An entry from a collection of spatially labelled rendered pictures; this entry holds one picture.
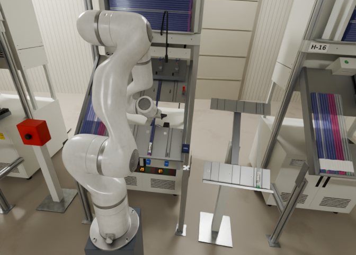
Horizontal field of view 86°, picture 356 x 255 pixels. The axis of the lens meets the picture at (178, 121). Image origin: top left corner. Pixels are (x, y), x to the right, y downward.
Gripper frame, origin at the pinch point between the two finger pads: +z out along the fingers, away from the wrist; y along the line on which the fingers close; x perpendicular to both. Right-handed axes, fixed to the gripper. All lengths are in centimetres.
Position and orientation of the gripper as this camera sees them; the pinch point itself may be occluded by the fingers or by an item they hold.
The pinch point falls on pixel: (154, 116)
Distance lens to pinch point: 122.7
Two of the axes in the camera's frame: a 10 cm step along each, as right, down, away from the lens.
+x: -1.0, 9.8, -1.6
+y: -9.9, -0.9, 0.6
